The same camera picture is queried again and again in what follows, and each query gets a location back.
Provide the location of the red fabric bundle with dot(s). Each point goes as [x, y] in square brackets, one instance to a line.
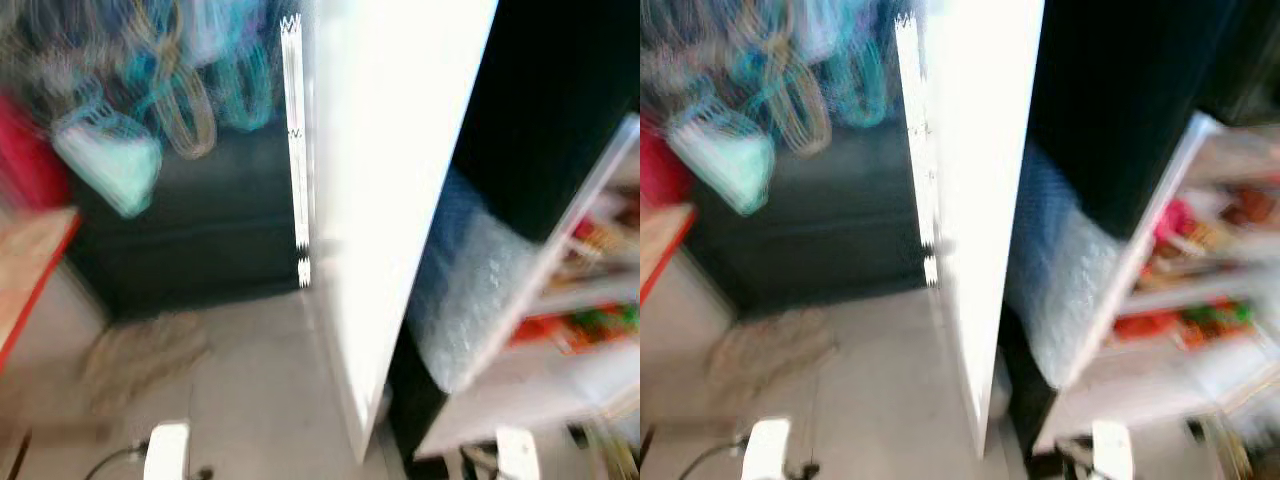
[28, 160]
[660, 165]

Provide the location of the mint green bag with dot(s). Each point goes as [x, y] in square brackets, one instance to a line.
[735, 165]
[115, 165]

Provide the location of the black cabinet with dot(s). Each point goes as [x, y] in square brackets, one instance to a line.
[200, 230]
[830, 225]

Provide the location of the orange snack packet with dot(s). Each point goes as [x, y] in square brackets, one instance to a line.
[545, 328]
[1145, 325]

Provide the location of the bubble wrap sheet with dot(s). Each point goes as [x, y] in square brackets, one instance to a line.
[1060, 270]
[470, 280]

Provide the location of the beige woven rug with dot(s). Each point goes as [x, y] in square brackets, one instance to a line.
[145, 360]
[770, 355]

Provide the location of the pink snack packet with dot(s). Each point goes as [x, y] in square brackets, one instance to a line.
[1172, 220]

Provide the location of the green snack packet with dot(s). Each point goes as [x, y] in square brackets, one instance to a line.
[1215, 315]
[605, 320]

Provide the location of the wooden table red edge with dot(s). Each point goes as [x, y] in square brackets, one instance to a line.
[660, 240]
[30, 260]

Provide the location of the black and white fridge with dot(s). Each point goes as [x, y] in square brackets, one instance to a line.
[540, 100]
[1130, 90]

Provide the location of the white door panel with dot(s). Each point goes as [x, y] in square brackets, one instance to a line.
[985, 180]
[390, 180]

